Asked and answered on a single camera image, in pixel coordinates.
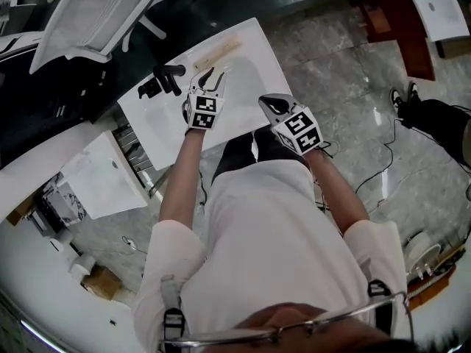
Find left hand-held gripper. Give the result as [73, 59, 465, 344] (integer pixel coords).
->
[183, 67, 227, 132]

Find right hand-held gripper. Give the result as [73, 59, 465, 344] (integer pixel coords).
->
[258, 93, 325, 157]

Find person's left forearm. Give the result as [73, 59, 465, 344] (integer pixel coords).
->
[159, 128, 205, 232]

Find person's right forearm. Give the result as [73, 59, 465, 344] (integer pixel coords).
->
[306, 148, 370, 239]

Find white sink counter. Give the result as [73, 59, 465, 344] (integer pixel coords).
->
[117, 17, 292, 172]

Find black faucet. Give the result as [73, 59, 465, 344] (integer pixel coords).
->
[153, 64, 189, 97]

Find black soap dispenser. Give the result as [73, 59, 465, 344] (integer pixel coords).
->
[137, 78, 163, 101]

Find person's dark trousers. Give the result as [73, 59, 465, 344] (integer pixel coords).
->
[210, 126, 311, 189]

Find metal rack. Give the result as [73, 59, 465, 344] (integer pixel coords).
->
[111, 121, 163, 195]

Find white mesh office chair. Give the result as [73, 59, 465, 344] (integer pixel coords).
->
[29, 0, 178, 75]

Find person's white shirt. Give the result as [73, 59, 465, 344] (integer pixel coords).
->
[132, 159, 408, 347]

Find small white ceramic basin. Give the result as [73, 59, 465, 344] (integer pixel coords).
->
[60, 130, 149, 221]

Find brown wooden cabinet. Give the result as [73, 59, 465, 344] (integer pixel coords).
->
[358, 0, 437, 82]

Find black desk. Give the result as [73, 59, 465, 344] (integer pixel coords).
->
[0, 31, 121, 171]

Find flat cardboard box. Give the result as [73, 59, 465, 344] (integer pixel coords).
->
[436, 38, 471, 60]

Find white basin with black tap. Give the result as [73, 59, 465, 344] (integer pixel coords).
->
[400, 0, 471, 44]

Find marble-patterned box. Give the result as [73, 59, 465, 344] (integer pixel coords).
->
[32, 172, 88, 232]

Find person's face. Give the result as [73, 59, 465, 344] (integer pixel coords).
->
[234, 301, 392, 347]

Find white cylinder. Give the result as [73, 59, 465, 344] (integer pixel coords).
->
[68, 253, 97, 282]
[49, 229, 75, 254]

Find metal-rimmed eyeglasses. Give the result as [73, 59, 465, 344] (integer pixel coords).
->
[159, 290, 416, 349]

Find brown cardboard box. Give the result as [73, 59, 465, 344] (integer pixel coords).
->
[79, 264, 123, 302]

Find black floor cable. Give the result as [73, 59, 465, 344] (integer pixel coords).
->
[353, 117, 406, 213]

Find grey harness strap with buckle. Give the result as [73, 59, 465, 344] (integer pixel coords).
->
[366, 279, 392, 298]
[163, 306, 185, 347]

